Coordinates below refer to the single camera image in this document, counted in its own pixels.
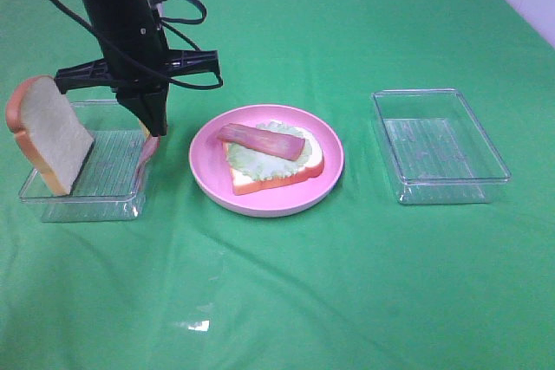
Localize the bread slice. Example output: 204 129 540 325
221 120 326 197
5 75 94 196

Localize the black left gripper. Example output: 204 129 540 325
55 0 220 136

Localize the pink round plate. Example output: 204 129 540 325
188 104 344 217

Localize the green lettuce leaf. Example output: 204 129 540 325
223 120 323 185

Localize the clear plastic tray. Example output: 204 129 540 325
370 88 511 205
18 100 149 223

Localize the bacon strip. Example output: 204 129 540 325
134 135 160 190
217 123 305 160

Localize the right clear plastic tray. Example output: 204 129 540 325
370 88 511 205

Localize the clear tape strip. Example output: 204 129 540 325
165 249 225 334

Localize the left clear plastic tray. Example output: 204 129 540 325
18 100 149 223

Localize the yellow cheese slice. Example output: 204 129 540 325
138 120 150 138

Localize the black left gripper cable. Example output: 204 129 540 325
6 0 225 90

